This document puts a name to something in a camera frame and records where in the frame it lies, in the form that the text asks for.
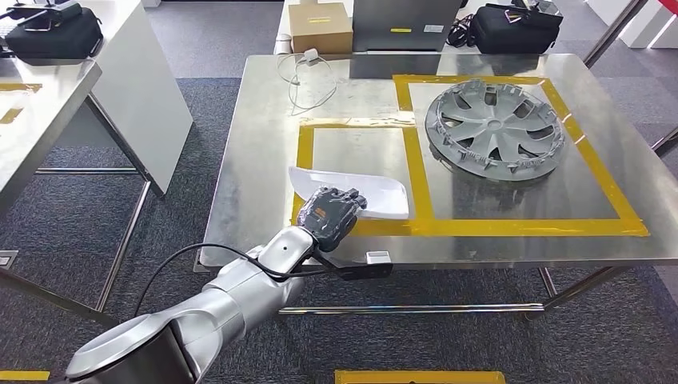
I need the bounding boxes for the white plastic car part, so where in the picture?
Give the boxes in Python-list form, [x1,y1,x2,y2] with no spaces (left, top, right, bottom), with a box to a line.
[288,166,410,222]

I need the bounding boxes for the steel table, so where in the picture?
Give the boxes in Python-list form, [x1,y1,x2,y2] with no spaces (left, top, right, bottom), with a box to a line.
[0,58,153,327]

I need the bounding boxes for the steel workbench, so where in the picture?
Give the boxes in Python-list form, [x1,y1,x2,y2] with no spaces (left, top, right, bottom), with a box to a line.
[200,53,678,322]

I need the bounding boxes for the chrome stanchion post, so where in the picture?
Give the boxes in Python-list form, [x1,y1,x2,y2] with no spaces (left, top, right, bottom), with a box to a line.
[651,125,678,158]
[582,0,651,69]

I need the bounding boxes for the yellow tape on workbench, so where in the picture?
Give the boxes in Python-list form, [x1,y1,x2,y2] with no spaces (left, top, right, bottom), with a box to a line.
[289,74,651,238]

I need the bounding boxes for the white charger with cable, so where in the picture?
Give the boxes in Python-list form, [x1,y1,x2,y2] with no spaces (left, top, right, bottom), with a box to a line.
[276,48,338,117]

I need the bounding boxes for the black equipment bag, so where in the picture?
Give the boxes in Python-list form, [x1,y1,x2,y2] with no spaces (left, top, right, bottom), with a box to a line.
[2,2,104,60]
[470,2,564,55]

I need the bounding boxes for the cardboard box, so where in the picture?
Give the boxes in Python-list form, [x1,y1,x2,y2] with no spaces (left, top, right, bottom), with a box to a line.
[288,2,354,55]

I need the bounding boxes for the white cabinet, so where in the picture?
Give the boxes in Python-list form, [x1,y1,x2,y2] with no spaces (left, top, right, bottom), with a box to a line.
[584,0,678,50]

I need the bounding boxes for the yellow floor tape strip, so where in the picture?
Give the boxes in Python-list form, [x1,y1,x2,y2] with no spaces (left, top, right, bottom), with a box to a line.
[0,370,51,382]

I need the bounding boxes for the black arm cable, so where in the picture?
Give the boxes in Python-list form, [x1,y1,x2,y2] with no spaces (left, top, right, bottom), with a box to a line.
[132,242,340,318]

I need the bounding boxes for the black coiled cables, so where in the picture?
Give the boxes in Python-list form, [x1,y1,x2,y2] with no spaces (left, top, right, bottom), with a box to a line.
[446,13,475,48]

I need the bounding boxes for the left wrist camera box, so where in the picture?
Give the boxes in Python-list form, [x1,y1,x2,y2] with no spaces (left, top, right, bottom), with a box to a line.
[317,250,395,282]

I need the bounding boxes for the grey metal case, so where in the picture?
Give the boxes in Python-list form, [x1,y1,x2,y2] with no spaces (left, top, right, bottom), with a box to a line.
[352,0,463,53]

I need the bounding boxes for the grey wheel hubcap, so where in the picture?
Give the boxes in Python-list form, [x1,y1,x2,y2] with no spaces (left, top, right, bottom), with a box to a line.
[425,78,567,182]

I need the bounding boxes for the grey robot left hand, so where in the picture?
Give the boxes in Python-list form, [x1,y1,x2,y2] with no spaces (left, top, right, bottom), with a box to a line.
[296,186,369,254]

